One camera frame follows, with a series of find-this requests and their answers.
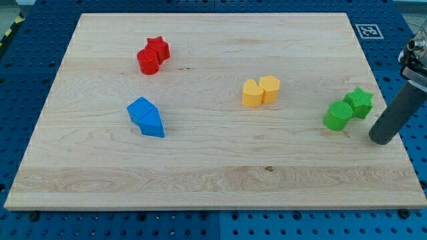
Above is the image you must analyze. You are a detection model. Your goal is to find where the light wooden board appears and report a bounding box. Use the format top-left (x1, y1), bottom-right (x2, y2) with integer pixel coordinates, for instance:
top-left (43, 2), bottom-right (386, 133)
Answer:
top-left (5, 13), bottom-right (426, 211)

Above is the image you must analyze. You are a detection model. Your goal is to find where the yellow heart block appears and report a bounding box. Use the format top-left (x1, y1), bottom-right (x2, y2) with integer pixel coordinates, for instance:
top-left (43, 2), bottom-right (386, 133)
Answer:
top-left (242, 79), bottom-right (264, 107)

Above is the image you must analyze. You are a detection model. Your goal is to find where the blue arrow-shaped block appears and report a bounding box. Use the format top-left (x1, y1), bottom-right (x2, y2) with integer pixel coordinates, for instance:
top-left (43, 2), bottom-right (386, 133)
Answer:
top-left (137, 107), bottom-right (165, 138)

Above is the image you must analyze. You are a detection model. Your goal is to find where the yellow pentagon block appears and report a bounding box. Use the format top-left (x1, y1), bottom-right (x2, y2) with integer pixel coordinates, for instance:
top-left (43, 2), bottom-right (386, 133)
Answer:
top-left (259, 75), bottom-right (280, 103)

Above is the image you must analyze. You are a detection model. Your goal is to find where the blue cube block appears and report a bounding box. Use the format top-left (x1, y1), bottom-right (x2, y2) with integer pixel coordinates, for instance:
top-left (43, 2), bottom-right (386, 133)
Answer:
top-left (127, 97), bottom-right (155, 125)

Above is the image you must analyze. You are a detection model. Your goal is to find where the red star block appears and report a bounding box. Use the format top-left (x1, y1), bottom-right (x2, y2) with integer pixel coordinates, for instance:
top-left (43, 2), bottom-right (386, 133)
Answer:
top-left (145, 36), bottom-right (170, 65)

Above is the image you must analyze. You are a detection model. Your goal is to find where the red cylinder block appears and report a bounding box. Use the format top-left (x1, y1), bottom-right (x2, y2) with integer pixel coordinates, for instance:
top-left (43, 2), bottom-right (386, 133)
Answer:
top-left (137, 48), bottom-right (159, 75)

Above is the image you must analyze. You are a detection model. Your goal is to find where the green cylinder block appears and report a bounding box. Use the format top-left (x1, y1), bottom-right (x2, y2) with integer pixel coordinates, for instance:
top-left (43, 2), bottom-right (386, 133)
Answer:
top-left (324, 101), bottom-right (353, 131)

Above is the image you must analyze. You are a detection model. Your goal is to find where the green star block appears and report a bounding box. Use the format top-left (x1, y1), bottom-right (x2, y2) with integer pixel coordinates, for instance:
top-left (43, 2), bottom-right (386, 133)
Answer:
top-left (343, 87), bottom-right (374, 119)

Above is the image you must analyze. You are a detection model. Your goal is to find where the white fiducial marker tag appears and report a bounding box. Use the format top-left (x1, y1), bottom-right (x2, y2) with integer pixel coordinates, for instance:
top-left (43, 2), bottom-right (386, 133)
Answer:
top-left (355, 23), bottom-right (384, 39)

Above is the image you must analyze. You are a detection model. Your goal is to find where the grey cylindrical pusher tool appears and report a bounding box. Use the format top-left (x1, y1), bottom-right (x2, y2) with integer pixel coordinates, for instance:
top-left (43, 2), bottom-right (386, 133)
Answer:
top-left (369, 80), bottom-right (426, 145)

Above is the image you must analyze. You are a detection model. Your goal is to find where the yellow black hazard tape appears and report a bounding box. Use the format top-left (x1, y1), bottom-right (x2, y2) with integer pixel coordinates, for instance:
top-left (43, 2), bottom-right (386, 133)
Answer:
top-left (1, 12), bottom-right (25, 49)

